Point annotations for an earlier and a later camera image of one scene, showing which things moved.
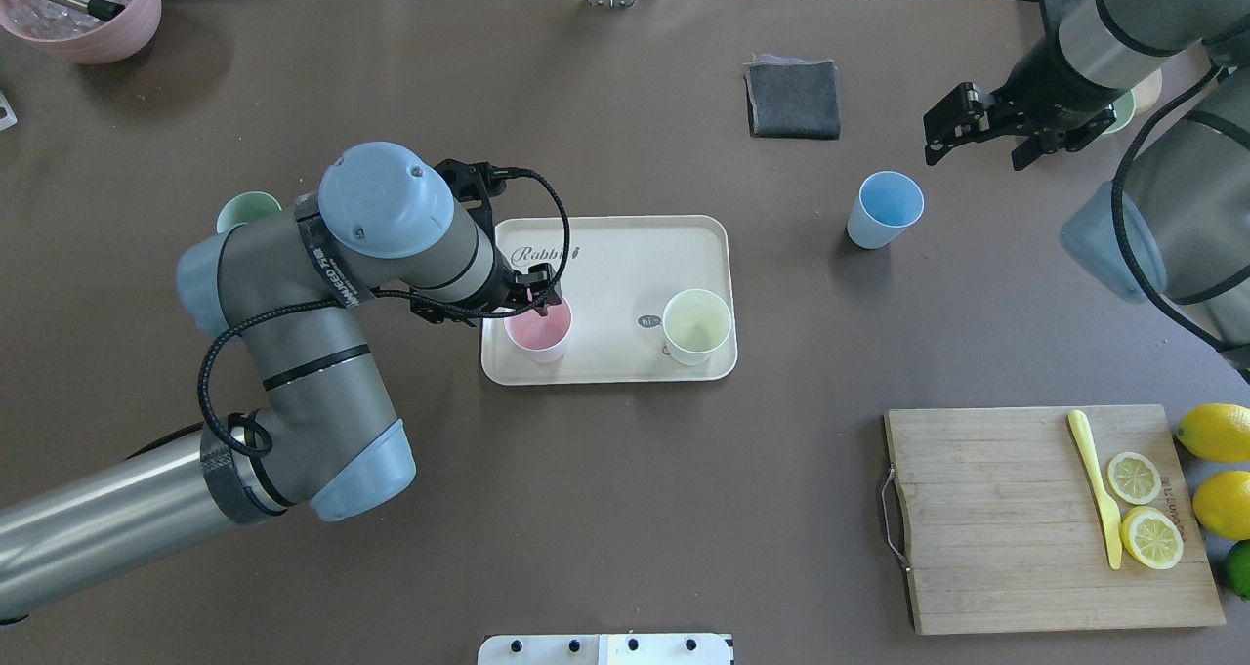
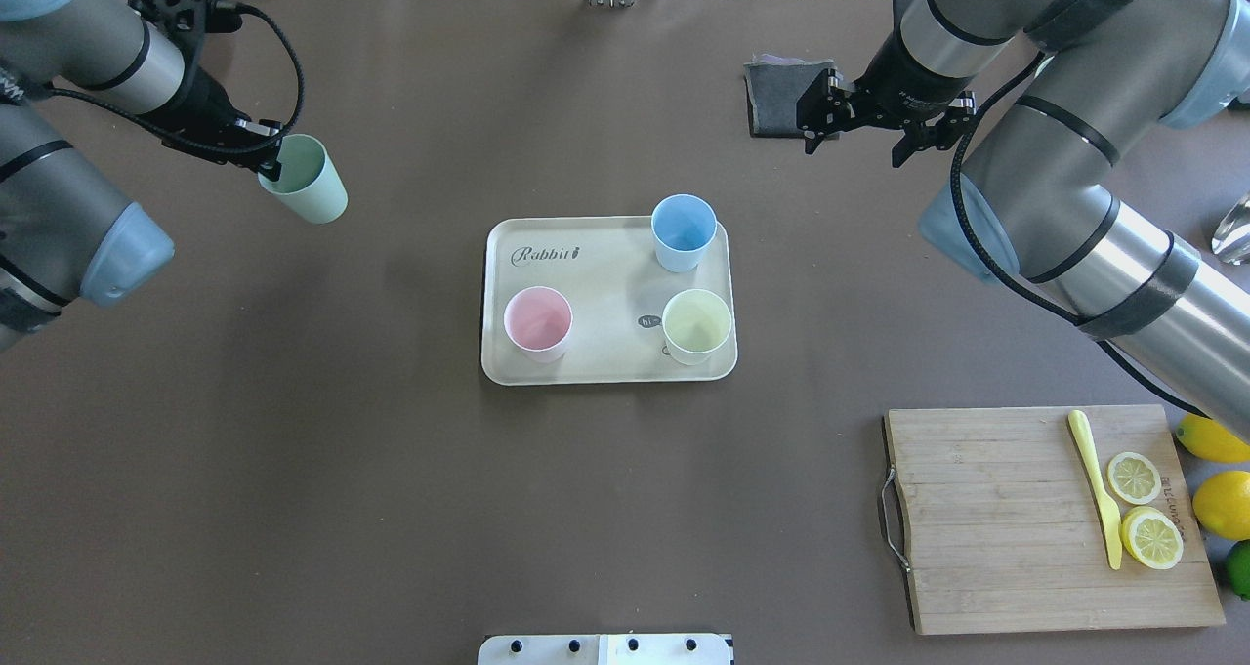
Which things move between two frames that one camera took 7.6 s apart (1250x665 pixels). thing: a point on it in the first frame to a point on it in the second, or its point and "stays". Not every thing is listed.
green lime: x=1238 y=568 stays
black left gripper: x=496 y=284 to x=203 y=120
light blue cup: x=889 y=202 to x=682 y=228
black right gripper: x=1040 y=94 to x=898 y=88
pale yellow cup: x=695 y=322 stays
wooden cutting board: x=1007 y=531 stays
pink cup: x=544 y=338 stays
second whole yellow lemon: x=1217 y=432 stays
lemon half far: x=1134 y=477 stays
